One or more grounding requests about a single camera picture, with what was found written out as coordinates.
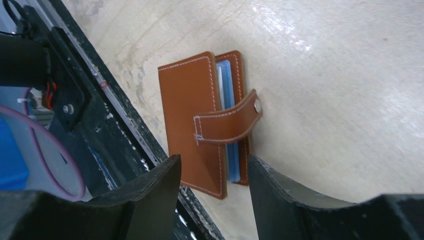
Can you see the brown leather card holder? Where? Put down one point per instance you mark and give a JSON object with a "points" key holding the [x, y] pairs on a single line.
{"points": [[206, 107]]}

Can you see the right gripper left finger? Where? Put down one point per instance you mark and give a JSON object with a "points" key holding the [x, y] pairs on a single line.
{"points": [[141, 209]]}

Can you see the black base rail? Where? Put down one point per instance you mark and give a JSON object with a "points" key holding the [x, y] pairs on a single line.
{"points": [[95, 120]]}

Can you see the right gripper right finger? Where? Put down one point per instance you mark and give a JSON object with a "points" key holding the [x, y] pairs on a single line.
{"points": [[285, 209]]}

